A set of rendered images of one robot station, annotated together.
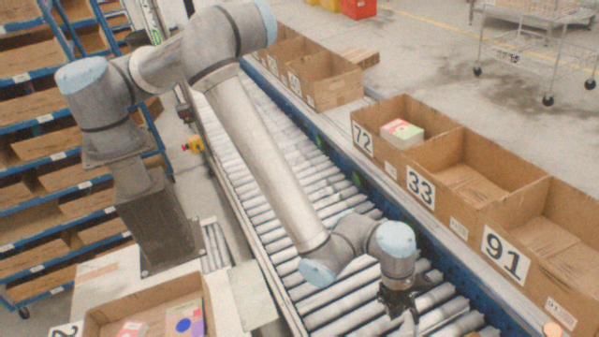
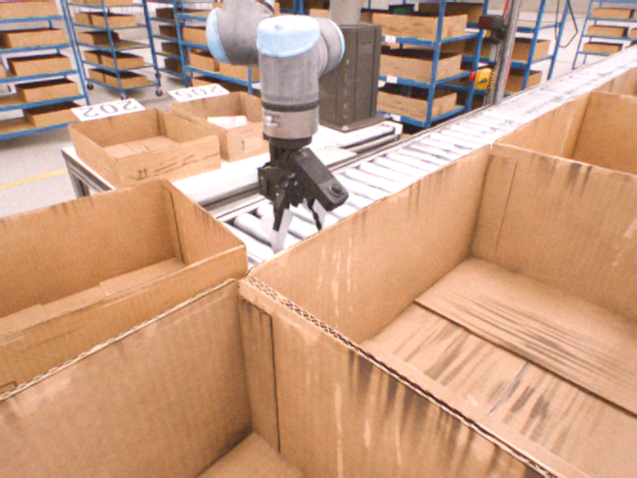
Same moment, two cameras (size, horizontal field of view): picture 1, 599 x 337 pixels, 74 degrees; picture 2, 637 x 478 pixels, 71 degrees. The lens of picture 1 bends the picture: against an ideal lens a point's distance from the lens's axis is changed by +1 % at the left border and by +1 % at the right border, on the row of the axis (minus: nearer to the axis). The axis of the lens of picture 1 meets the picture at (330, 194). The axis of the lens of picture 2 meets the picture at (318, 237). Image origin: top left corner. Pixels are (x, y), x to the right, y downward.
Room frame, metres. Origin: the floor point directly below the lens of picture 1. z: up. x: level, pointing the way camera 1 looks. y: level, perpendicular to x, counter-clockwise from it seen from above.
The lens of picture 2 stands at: (0.40, -0.80, 1.23)
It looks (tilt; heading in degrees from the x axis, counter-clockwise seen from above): 31 degrees down; 64
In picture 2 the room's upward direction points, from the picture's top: straight up
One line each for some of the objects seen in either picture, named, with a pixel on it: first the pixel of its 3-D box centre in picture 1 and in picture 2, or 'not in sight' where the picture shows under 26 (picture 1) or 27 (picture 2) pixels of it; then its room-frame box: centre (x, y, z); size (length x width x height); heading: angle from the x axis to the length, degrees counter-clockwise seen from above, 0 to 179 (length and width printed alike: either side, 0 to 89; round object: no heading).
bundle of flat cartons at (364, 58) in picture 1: (346, 63); not in sight; (4.73, -0.46, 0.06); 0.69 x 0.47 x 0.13; 127
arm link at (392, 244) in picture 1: (395, 249); (289, 63); (0.67, -0.14, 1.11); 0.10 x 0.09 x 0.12; 46
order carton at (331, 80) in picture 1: (323, 80); not in sight; (2.16, -0.07, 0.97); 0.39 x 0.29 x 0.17; 20
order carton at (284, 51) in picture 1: (297, 61); not in sight; (2.53, 0.07, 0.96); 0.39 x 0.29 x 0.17; 20
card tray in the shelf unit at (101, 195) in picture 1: (100, 186); (411, 100); (2.05, 1.36, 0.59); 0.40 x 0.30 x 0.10; 108
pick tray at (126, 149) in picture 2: not in sight; (143, 145); (0.49, 0.54, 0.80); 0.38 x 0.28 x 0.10; 106
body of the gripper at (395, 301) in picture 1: (396, 293); (288, 167); (0.67, -0.13, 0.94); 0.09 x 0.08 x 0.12; 110
